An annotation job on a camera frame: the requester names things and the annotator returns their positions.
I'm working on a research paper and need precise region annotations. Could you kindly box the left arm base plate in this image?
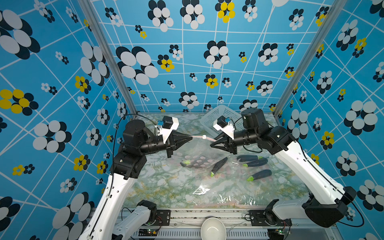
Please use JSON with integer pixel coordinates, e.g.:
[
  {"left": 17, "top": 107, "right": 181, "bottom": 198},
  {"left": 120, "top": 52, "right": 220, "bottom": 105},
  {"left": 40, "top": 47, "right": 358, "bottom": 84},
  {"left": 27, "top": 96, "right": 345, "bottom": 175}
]
[{"left": 144, "top": 209, "right": 171, "bottom": 226}]

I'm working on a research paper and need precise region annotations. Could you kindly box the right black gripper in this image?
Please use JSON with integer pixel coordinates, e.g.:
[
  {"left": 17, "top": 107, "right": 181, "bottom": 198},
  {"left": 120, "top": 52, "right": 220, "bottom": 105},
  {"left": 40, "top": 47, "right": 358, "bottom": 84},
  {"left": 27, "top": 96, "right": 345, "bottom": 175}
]
[{"left": 210, "top": 131, "right": 259, "bottom": 156}]

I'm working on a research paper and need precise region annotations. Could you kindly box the white plastic basket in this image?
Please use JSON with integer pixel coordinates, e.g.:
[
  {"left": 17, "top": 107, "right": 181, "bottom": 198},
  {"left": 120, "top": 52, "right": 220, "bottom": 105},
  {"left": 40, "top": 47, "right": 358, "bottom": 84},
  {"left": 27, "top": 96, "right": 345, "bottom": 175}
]
[{"left": 199, "top": 104, "right": 245, "bottom": 134}]

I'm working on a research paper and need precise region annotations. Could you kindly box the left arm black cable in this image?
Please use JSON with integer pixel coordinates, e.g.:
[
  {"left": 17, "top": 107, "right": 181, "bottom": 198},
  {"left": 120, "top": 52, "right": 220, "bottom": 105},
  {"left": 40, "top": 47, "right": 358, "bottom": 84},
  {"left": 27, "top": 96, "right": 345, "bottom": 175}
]
[{"left": 111, "top": 113, "right": 158, "bottom": 169}]

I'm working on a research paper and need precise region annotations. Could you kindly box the white bowl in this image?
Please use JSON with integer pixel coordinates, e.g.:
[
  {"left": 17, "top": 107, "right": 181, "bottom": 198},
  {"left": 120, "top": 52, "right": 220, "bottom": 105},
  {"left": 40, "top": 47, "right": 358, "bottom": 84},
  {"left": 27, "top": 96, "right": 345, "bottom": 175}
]
[{"left": 201, "top": 218, "right": 227, "bottom": 240}]

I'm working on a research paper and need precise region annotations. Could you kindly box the eggplant with green stem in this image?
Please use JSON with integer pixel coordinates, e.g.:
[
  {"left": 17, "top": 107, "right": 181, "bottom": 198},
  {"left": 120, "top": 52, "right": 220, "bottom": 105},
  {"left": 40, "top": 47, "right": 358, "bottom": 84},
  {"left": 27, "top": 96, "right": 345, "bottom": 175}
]
[{"left": 247, "top": 170, "right": 272, "bottom": 182}]

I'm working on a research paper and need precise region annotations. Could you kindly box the aluminium front rail frame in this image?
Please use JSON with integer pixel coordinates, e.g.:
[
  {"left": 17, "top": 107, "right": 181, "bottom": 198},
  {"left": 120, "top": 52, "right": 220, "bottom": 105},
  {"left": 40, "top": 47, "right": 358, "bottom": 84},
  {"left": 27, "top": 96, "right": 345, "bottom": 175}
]
[{"left": 80, "top": 207, "right": 343, "bottom": 240}]

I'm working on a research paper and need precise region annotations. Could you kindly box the dark purple eggplant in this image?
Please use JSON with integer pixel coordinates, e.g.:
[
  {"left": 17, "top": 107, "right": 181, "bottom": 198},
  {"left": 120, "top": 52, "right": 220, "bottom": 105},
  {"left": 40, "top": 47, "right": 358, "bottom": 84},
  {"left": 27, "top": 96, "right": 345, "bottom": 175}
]
[{"left": 243, "top": 159, "right": 268, "bottom": 168}]

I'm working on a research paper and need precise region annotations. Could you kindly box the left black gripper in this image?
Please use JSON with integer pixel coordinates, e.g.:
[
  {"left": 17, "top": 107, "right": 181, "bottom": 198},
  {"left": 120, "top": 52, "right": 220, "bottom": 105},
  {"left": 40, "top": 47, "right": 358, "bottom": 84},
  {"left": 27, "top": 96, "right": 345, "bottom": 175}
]
[{"left": 140, "top": 131, "right": 193, "bottom": 158}]

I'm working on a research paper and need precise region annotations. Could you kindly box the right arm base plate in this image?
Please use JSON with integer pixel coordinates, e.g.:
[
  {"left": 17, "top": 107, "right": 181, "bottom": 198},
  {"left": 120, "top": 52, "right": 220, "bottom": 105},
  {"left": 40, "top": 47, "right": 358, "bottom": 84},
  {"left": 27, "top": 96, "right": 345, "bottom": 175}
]
[{"left": 248, "top": 210, "right": 292, "bottom": 227}]

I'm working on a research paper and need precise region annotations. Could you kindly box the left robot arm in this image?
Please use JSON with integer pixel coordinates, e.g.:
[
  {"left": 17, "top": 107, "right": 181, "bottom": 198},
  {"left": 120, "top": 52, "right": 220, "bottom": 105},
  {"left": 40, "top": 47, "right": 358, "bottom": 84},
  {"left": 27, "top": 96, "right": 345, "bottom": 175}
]
[{"left": 80, "top": 116, "right": 192, "bottom": 240}]

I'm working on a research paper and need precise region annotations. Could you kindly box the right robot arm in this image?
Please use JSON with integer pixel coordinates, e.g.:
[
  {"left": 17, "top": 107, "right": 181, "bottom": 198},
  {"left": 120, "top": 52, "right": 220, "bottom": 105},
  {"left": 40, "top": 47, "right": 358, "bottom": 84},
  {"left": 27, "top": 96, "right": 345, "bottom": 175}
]
[{"left": 211, "top": 108, "right": 357, "bottom": 228}]

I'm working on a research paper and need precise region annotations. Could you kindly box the clear pink-dotted zip bag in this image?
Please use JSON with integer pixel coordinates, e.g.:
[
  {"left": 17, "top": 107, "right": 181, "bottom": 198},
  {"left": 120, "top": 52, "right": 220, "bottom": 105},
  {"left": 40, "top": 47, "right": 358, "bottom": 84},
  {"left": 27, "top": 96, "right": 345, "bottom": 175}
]
[{"left": 236, "top": 154, "right": 292, "bottom": 206}]

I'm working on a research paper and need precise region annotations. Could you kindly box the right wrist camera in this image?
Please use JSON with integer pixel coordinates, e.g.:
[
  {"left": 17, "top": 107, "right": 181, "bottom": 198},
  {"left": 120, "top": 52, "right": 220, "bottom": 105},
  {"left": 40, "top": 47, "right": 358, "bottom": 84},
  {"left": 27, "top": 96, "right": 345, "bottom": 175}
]
[{"left": 213, "top": 116, "right": 235, "bottom": 139}]

